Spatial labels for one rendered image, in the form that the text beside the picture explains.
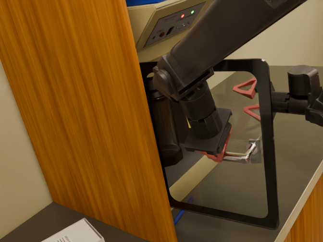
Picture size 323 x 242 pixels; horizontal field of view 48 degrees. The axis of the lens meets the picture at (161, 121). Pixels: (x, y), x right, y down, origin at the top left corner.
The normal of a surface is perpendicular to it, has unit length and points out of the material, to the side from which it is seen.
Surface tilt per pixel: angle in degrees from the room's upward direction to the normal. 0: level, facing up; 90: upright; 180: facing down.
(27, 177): 90
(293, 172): 0
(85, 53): 90
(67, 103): 90
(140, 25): 90
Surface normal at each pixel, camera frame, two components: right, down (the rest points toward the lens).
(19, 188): 0.78, 0.11
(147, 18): -0.60, 0.42
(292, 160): -0.18, -0.90
